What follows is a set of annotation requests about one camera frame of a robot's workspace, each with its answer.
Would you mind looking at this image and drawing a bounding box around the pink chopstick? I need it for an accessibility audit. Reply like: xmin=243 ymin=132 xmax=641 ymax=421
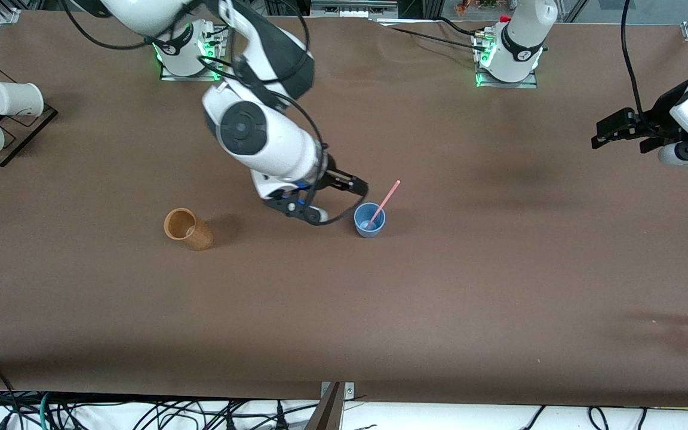
xmin=365 ymin=180 xmax=402 ymax=230

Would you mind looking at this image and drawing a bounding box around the blue cup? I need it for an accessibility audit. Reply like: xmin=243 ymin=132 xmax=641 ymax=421
xmin=354 ymin=202 xmax=387 ymax=239

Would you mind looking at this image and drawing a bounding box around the brown bamboo cup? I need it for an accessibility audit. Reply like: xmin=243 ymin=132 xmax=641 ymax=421
xmin=163 ymin=208 xmax=214 ymax=252

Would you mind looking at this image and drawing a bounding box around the brown table leg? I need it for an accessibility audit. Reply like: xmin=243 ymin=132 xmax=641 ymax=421
xmin=305 ymin=382 xmax=345 ymax=430

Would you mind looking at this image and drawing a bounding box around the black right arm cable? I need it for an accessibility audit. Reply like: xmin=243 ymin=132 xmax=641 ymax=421
xmin=60 ymin=0 xmax=371 ymax=227

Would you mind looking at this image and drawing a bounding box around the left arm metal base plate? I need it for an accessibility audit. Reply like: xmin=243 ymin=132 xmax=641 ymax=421
xmin=474 ymin=29 xmax=539 ymax=90

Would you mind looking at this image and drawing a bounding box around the long black base cable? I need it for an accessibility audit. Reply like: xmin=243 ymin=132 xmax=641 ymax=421
xmin=387 ymin=26 xmax=483 ymax=54

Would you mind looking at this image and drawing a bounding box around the short black base cable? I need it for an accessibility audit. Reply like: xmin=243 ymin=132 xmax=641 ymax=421
xmin=435 ymin=16 xmax=478 ymax=38

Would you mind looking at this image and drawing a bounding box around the metal table bracket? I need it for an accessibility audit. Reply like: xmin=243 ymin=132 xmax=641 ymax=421
xmin=320 ymin=381 xmax=356 ymax=402

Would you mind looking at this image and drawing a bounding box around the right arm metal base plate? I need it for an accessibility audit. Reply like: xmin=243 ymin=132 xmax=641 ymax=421
xmin=159 ymin=25 xmax=226 ymax=82

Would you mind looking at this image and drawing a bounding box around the black wire rack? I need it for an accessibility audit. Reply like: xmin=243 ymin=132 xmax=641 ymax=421
xmin=0 ymin=62 xmax=59 ymax=168

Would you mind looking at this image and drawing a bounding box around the teal floor cable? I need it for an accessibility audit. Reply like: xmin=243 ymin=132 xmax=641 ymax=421
xmin=37 ymin=391 xmax=53 ymax=430

